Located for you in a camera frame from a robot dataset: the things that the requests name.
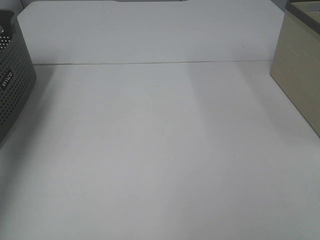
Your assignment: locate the white back board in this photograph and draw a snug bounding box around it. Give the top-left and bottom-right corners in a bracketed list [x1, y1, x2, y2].
[18, 0, 284, 65]

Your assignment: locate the beige storage bin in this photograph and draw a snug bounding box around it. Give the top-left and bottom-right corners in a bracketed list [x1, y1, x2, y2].
[270, 0, 320, 135]

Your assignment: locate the grey perforated plastic basket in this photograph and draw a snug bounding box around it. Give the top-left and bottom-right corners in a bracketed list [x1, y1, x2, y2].
[0, 9, 37, 142]

